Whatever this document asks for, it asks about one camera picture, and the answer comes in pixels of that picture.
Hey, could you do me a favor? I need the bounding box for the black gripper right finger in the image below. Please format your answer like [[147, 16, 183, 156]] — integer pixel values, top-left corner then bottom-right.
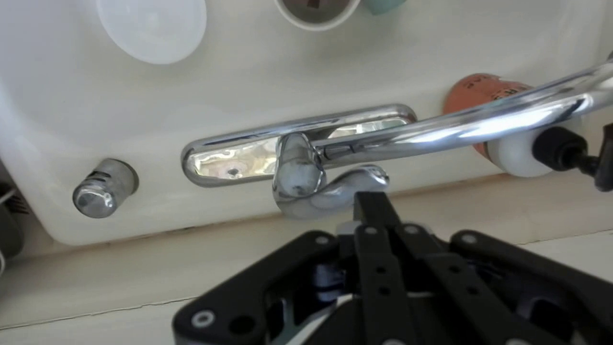
[[381, 194, 613, 345]]

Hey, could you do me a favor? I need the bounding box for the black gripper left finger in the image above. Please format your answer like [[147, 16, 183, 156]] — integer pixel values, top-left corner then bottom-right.
[[170, 191, 409, 345]]

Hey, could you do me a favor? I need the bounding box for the chrome faucet handle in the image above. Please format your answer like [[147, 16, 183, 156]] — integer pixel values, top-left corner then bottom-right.
[[270, 131, 390, 221]]

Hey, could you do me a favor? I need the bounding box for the chrome sprayer cap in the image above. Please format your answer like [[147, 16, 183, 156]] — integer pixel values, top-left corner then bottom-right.
[[70, 158, 141, 221]]

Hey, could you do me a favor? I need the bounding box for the white ceramic sink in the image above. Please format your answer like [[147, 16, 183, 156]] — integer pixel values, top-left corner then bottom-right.
[[0, 0, 613, 248]]

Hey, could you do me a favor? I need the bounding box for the white ceramic mug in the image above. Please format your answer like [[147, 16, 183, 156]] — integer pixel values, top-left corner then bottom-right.
[[271, 0, 361, 33]]

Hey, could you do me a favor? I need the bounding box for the round white plastic lid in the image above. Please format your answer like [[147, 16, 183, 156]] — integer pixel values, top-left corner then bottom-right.
[[93, 0, 208, 68]]

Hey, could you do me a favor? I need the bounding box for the teal plastic cup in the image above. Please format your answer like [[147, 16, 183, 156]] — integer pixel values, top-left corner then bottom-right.
[[360, 0, 409, 18]]

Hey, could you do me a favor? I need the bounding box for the chrome faucet base plate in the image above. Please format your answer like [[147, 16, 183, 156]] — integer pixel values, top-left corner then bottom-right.
[[179, 104, 419, 189]]

